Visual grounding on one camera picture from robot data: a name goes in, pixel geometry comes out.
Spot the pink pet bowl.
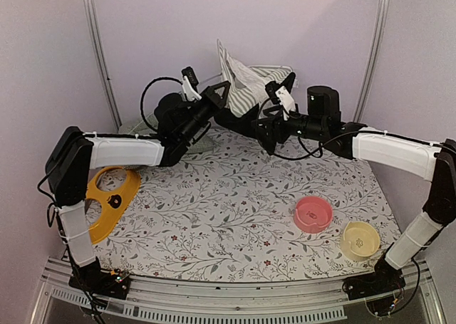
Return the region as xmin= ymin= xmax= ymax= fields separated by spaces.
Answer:
xmin=294 ymin=196 xmax=333 ymax=234

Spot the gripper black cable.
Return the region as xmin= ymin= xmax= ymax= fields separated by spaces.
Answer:
xmin=139 ymin=76 xmax=185 ymax=129
xmin=258 ymin=98 xmax=357 ymax=160

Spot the left aluminium corner post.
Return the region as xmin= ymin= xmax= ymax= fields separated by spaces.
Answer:
xmin=83 ymin=0 xmax=122 ymax=130

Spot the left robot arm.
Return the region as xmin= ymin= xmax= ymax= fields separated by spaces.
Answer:
xmin=42 ymin=78 xmax=230 ymax=291

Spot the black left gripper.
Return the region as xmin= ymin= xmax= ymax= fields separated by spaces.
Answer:
xmin=180 ymin=80 xmax=229 ymax=143

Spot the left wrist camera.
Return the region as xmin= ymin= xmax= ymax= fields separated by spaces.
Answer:
xmin=181 ymin=66 xmax=202 ymax=102

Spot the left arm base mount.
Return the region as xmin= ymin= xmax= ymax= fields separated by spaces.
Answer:
xmin=68 ymin=259 xmax=131 ymax=300

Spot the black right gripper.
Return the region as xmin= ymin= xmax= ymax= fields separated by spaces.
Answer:
xmin=251 ymin=105 xmax=326 ymax=145

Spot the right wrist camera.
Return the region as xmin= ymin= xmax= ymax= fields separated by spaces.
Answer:
xmin=265 ymin=81 xmax=297 ymax=121

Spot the front aluminium rail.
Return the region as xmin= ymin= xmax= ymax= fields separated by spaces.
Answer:
xmin=30 ymin=259 xmax=446 ymax=324

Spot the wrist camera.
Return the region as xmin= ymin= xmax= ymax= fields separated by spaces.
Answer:
xmin=265 ymin=81 xmax=297 ymax=121
xmin=181 ymin=66 xmax=202 ymax=102

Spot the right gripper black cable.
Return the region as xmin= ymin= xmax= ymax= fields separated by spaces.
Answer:
xmin=258 ymin=98 xmax=357 ymax=160

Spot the right aluminium corner post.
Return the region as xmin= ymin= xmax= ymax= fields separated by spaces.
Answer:
xmin=353 ymin=0 xmax=390 ymax=122

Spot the cream pet bowl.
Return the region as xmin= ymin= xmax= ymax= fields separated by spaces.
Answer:
xmin=340 ymin=221 xmax=380 ymax=262

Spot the aluminium corner post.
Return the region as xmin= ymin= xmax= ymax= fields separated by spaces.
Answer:
xmin=353 ymin=0 xmax=390 ymax=122
xmin=83 ymin=0 xmax=122 ymax=130

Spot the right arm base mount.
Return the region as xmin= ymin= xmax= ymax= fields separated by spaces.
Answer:
xmin=342 ymin=257 xmax=405 ymax=300

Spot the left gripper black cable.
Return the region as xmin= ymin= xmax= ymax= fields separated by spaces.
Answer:
xmin=139 ymin=76 xmax=185 ymax=129

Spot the green striped pet tent fabric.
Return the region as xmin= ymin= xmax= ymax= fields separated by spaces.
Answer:
xmin=214 ymin=40 xmax=294 ymax=138

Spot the green checkered cushion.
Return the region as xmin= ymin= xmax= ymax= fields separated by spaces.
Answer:
xmin=118 ymin=113 xmax=215 ymax=157

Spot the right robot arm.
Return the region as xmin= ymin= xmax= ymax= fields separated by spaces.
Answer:
xmin=254 ymin=82 xmax=455 ymax=293

